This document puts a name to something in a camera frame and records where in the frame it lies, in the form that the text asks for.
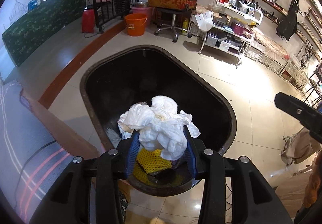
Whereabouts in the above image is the yellow foam fruit net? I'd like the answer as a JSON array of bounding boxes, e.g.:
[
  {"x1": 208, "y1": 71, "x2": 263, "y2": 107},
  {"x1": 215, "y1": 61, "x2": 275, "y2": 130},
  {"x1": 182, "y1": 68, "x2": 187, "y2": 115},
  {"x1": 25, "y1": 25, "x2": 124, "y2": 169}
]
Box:
[{"x1": 133, "y1": 148, "x2": 183, "y2": 185}]

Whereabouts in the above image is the white tissue paper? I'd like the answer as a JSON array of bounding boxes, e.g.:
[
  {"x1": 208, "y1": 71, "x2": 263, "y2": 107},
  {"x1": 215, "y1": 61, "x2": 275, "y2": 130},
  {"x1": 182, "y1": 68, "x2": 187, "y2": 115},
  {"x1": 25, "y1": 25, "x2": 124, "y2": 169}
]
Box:
[{"x1": 117, "y1": 96, "x2": 200, "y2": 160}]

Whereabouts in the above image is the dark sleeve forearm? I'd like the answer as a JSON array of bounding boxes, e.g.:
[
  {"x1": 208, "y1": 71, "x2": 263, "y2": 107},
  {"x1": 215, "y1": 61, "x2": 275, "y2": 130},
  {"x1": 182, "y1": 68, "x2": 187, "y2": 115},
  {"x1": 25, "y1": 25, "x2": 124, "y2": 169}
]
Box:
[{"x1": 294, "y1": 204, "x2": 322, "y2": 224}]

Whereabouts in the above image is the dark brown trash bin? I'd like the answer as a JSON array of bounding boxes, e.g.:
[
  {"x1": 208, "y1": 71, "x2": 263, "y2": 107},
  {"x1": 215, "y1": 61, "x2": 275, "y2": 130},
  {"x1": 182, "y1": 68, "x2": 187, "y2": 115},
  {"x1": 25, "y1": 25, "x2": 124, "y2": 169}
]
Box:
[{"x1": 80, "y1": 45, "x2": 237, "y2": 197}]

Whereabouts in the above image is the person right hand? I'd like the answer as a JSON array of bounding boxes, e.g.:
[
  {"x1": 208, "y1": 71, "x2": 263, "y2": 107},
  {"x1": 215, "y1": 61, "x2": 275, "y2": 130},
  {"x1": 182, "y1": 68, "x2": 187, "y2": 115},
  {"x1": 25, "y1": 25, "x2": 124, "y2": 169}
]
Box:
[{"x1": 303, "y1": 151, "x2": 322, "y2": 208}]

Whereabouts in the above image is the beige bag on floor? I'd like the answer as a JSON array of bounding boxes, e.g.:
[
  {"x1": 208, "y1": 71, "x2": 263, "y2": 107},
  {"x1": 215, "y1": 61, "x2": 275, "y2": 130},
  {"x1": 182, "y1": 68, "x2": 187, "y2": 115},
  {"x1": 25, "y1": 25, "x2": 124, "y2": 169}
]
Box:
[{"x1": 281, "y1": 128, "x2": 321, "y2": 167}]

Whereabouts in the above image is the white rolling cart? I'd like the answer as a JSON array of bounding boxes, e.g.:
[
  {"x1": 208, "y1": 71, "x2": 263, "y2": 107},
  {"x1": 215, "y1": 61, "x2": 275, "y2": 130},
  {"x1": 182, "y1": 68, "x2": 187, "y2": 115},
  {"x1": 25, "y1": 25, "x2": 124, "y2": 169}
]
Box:
[{"x1": 192, "y1": 0, "x2": 263, "y2": 67}]

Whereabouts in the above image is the swivel stool chrome base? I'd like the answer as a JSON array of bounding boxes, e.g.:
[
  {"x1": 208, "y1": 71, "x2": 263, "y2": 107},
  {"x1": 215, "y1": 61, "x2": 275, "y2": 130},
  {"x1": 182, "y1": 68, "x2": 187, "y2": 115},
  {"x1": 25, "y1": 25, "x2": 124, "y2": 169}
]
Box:
[{"x1": 154, "y1": 7, "x2": 192, "y2": 43}]

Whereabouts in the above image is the orange patterned suitcase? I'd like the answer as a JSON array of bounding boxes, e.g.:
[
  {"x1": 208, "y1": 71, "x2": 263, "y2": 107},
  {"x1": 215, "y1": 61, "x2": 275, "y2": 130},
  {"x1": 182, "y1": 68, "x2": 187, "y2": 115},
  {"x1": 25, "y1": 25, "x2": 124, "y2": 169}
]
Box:
[{"x1": 148, "y1": 0, "x2": 197, "y2": 10}]

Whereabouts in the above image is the red bag on floor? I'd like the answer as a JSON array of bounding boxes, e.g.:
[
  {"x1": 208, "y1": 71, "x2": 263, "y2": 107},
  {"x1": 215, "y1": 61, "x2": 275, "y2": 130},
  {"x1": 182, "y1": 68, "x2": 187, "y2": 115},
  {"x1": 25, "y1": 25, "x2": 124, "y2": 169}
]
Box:
[{"x1": 81, "y1": 8, "x2": 95, "y2": 33}]

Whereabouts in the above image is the orange plastic bucket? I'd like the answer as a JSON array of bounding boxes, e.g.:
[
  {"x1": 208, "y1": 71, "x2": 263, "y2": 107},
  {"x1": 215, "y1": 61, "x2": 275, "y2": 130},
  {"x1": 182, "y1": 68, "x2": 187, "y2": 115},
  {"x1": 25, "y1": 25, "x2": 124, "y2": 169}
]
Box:
[{"x1": 124, "y1": 13, "x2": 147, "y2": 37}]

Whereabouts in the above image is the pink plastic basin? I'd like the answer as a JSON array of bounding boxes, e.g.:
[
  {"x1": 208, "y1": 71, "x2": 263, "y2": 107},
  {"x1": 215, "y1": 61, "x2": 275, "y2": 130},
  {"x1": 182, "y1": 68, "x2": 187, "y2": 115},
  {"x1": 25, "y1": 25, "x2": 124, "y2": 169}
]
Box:
[{"x1": 131, "y1": 1, "x2": 154, "y2": 25}]

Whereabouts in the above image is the black cable on table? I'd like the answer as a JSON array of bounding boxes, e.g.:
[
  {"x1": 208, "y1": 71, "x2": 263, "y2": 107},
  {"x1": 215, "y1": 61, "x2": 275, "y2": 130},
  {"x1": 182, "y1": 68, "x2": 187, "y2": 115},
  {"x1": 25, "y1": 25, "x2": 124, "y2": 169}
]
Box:
[{"x1": 15, "y1": 140, "x2": 57, "y2": 214}]

